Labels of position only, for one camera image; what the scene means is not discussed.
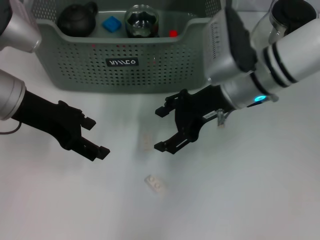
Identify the glass teacup with black base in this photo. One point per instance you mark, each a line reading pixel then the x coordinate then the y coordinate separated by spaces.
pixel 141 22

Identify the large orange-red brick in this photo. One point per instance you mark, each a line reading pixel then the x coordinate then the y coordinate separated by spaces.
pixel 173 33

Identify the white two-stud brick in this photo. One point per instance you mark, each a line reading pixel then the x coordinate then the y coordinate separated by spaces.
pixel 147 141
pixel 156 185

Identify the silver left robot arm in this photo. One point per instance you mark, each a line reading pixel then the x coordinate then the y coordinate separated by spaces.
pixel 15 37

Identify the grey perforated storage bin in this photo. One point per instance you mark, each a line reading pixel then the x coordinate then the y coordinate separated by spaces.
pixel 150 72

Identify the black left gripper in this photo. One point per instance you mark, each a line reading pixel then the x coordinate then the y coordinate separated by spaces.
pixel 50 117

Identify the blue four-stud brick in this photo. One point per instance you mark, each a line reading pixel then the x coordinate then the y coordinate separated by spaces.
pixel 111 24

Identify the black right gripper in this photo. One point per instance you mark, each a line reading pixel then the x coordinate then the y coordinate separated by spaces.
pixel 200 110

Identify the dark clay teapot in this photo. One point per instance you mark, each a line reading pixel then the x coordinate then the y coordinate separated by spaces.
pixel 75 21

